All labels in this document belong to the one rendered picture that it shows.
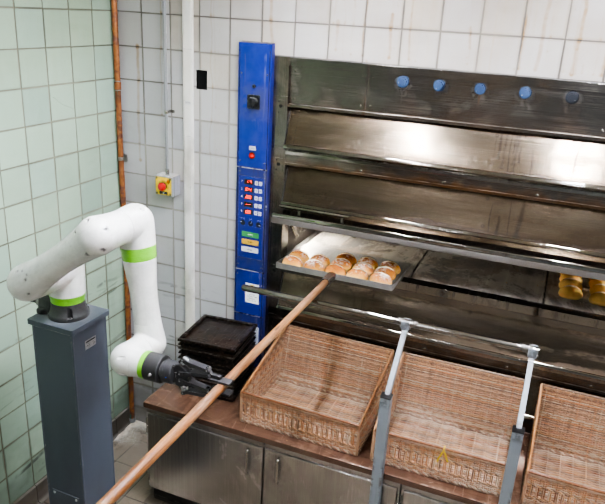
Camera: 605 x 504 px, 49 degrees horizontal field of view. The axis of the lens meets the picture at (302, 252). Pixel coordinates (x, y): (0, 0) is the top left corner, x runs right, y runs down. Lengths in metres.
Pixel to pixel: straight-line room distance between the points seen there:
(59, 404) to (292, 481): 1.03
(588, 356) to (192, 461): 1.79
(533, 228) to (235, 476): 1.67
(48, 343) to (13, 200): 0.69
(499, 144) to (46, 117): 1.88
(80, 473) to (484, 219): 1.89
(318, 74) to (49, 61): 1.13
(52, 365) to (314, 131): 1.43
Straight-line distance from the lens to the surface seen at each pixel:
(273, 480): 3.05
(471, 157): 2.78
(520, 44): 2.73
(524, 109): 2.76
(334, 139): 2.91
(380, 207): 2.91
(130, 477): 1.77
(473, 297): 2.95
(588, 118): 2.75
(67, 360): 2.56
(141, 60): 3.33
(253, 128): 3.03
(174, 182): 3.26
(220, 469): 3.16
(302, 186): 3.02
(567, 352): 3.02
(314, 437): 2.90
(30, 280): 2.32
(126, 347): 2.23
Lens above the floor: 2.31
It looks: 20 degrees down
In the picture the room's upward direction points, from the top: 3 degrees clockwise
